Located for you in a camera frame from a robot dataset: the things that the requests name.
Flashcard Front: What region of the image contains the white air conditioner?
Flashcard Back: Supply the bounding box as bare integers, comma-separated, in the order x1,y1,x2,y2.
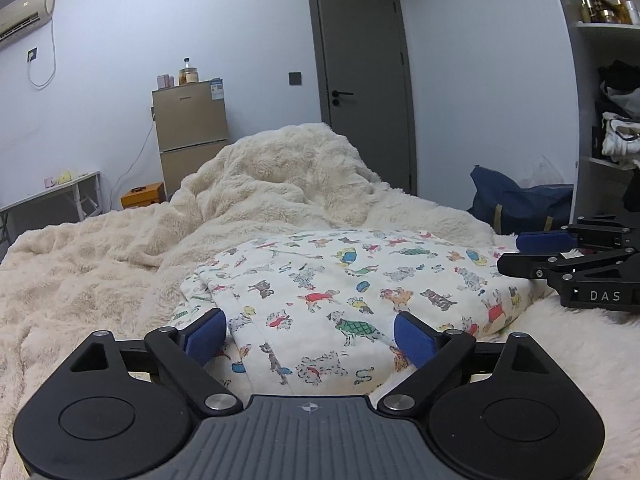
0,0,57,50

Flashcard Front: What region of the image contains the navy blue bag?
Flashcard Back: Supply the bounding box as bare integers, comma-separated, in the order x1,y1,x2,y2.
467,165,575,236

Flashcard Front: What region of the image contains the white fridge cable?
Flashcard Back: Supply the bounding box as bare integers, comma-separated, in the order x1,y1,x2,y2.
112,107,156,201

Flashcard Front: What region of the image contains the grey folding table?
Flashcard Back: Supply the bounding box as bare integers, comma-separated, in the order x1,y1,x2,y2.
0,170,102,251

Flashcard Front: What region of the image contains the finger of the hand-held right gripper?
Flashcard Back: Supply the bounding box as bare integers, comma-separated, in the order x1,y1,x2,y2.
515,215,640,254
496,247,640,284

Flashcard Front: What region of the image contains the clear plastic bag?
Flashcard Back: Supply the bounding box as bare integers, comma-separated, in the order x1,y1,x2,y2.
520,155,571,188

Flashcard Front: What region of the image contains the white and black bag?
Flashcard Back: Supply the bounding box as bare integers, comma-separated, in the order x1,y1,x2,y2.
600,110,640,158

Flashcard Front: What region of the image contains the cream fluffy blanket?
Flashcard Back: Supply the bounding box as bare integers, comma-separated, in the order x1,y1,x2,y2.
0,122,640,480

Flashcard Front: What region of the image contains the cream animal print pajama garment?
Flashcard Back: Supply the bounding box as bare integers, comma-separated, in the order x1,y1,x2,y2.
170,229,536,391

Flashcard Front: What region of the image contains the white shelf unit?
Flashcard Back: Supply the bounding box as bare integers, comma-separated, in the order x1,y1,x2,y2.
547,0,640,231

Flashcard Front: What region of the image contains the white wall cable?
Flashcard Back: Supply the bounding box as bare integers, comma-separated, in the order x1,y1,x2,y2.
26,20,57,88

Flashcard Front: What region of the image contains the black clothes pile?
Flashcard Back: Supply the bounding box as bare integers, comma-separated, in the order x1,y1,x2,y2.
597,60,640,106

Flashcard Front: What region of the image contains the orange box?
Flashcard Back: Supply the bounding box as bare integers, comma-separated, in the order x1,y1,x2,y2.
120,182,166,210

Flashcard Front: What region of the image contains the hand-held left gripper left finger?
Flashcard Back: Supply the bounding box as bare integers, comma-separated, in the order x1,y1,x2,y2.
70,307,241,418

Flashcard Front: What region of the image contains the gold two-door fridge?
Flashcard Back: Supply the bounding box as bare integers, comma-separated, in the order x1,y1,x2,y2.
151,80,231,198

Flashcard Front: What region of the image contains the grey door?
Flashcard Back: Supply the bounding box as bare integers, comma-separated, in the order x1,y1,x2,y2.
305,0,418,196

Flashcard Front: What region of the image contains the group of gold bottles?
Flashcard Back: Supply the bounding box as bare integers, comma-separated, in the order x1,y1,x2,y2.
579,0,640,26

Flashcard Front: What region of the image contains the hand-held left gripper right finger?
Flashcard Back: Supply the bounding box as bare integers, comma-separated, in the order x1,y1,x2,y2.
376,311,538,417

